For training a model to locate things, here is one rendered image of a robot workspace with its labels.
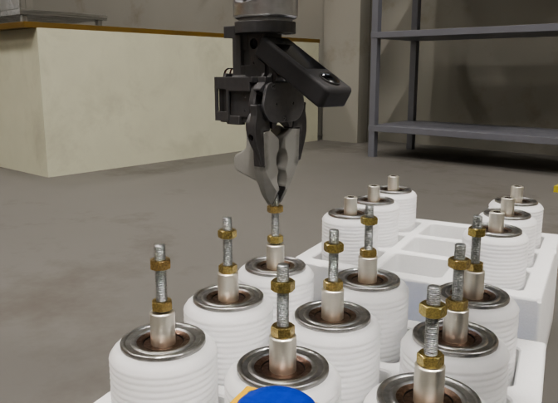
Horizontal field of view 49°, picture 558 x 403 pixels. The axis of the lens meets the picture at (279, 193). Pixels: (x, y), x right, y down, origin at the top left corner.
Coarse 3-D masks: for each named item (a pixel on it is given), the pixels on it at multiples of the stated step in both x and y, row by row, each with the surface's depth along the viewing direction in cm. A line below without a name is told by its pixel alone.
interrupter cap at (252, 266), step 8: (264, 256) 79; (288, 256) 79; (248, 264) 76; (256, 264) 76; (264, 264) 77; (296, 264) 76; (304, 264) 75; (248, 272) 74; (256, 272) 73; (264, 272) 73; (272, 272) 73; (296, 272) 73
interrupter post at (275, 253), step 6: (270, 246) 74; (276, 246) 74; (282, 246) 75; (270, 252) 74; (276, 252) 74; (282, 252) 75; (270, 258) 75; (276, 258) 74; (282, 258) 75; (270, 264) 75; (276, 264) 75
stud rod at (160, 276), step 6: (156, 246) 53; (162, 246) 53; (156, 252) 53; (162, 252) 53; (156, 258) 53; (162, 258) 53; (156, 276) 53; (162, 276) 53; (156, 282) 53; (162, 282) 53; (156, 288) 54; (162, 288) 53; (156, 294) 54; (162, 294) 53; (156, 300) 54; (162, 300) 54; (162, 312) 54
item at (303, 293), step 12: (240, 276) 74; (252, 276) 73; (300, 276) 73; (312, 276) 75; (264, 288) 72; (300, 288) 72; (312, 288) 75; (276, 300) 72; (300, 300) 73; (312, 300) 75; (276, 312) 72
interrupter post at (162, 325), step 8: (152, 312) 54; (168, 312) 54; (152, 320) 53; (160, 320) 53; (168, 320) 53; (152, 328) 54; (160, 328) 53; (168, 328) 54; (152, 336) 54; (160, 336) 53; (168, 336) 54; (152, 344) 54; (160, 344) 54; (168, 344) 54
